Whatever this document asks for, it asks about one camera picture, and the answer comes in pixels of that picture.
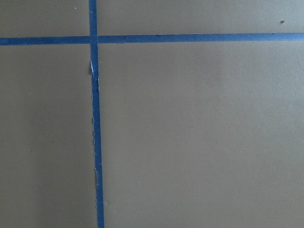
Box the blue tape grid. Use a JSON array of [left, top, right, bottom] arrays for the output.
[[0, 0, 304, 228]]

